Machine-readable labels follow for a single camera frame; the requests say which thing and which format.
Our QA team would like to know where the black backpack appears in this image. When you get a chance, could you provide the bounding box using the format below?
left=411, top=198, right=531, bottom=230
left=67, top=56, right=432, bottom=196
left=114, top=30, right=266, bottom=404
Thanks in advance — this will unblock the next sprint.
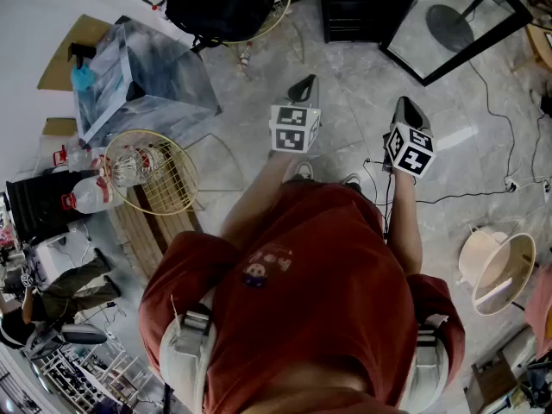
left=165, top=0, right=276, bottom=49

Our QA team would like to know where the pink cloth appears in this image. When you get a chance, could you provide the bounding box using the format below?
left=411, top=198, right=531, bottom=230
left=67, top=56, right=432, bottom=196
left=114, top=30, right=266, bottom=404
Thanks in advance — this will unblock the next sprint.
left=524, top=265, right=552, bottom=361

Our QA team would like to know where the person's left forearm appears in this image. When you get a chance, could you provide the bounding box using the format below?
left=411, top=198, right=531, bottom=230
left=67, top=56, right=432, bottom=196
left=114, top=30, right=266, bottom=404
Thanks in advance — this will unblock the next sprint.
left=219, top=149, right=305, bottom=249

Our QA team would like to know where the black angled bracket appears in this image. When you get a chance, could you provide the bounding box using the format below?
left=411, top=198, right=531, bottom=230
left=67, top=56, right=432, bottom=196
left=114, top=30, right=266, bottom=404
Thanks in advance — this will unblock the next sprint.
left=67, top=41, right=97, bottom=68

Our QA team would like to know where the person's red shirt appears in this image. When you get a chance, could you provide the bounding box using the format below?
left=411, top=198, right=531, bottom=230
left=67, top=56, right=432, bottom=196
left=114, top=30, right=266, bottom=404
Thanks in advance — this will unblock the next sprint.
left=138, top=181, right=467, bottom=414

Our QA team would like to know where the grey shoulder strap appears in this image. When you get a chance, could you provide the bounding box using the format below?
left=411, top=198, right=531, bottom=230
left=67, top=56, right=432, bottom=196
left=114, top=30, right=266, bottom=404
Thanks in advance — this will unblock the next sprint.
left=159, top=291, right=216, bottom=414
left=407, top=312, right=452, bottom=414

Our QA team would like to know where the blue cloth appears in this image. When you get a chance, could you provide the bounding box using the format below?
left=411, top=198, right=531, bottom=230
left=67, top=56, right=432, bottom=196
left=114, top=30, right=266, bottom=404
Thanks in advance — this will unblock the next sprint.
left=71, top=63, right=96, bottom=92

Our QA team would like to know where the small red-label bottle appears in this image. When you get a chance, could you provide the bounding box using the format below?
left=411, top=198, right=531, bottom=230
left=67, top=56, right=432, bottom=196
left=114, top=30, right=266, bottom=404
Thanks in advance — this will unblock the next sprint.
left=239, top=41, right=254, bottom=75

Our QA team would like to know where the wooden slat bench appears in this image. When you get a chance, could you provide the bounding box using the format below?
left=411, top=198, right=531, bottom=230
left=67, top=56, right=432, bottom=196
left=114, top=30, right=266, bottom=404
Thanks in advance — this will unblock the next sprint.
left=107, top=142, right=204, bottom=284

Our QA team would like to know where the large clear water jug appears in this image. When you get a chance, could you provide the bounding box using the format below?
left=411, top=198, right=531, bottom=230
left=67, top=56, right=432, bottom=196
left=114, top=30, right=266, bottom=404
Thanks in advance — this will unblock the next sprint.
left=53, top=143, right=104, bottom=174
left=61, top=174, right=126, bottom=215

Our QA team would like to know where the cardboard sheet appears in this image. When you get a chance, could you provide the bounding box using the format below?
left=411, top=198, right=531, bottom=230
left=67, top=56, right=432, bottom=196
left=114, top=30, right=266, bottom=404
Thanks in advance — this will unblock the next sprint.
left=42, top=117, right=78, bottom=136
left=36, top=14, right=114, bottom=92

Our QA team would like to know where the black ribbed box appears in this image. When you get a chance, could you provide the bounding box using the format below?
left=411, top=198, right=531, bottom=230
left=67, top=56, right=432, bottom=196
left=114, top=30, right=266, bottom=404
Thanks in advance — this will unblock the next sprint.
left=4, top=170, right=103, bottom=245

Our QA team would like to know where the person's right forearm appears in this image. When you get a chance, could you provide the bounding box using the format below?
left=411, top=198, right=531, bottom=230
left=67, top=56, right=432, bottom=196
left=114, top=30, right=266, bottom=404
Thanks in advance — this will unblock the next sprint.
left=386, top=168, right=424, bottom=275

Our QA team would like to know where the thin black cable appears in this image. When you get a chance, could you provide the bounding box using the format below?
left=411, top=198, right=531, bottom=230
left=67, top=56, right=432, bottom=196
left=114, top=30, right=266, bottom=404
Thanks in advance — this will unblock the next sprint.
left=467, top=58, right=518, bottom=185

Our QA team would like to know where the beige round bucket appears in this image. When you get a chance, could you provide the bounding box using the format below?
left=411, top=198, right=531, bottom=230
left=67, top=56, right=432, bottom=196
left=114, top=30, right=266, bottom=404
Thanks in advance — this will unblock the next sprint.
left=456, top=224, right=538, bottom=317

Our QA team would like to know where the white shelf rack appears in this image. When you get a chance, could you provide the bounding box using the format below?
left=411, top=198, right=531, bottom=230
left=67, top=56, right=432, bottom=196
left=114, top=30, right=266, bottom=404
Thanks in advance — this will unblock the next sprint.
left=34, top=342, right=152, bottom=414

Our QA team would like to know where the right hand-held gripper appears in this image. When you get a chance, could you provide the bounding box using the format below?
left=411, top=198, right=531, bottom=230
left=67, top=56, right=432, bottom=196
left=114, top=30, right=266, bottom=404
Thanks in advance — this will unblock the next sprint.
left=382, top=96, right=436, bottom=179

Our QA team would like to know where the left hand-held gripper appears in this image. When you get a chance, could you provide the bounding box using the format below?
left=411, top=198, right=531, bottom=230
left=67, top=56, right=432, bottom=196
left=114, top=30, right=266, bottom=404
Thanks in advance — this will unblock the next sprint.
left=268, top=74, right=323, bottom=154

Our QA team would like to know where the wooden chair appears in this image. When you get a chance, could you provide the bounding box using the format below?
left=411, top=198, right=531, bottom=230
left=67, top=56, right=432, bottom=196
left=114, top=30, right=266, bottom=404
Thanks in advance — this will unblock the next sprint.
left=512, top=23, right=552, bottom=75

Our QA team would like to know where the person's left shoe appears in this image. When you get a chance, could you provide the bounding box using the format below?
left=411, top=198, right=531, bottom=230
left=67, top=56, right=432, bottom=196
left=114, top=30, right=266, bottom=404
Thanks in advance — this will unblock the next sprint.
left=292, top=160, right=314, bottom=183

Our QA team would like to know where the plastic bottle with red label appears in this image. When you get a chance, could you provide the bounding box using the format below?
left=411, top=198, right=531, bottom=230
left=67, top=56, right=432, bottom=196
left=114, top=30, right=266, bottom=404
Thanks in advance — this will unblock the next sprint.
left=101, top=144, right=169, bottom=188

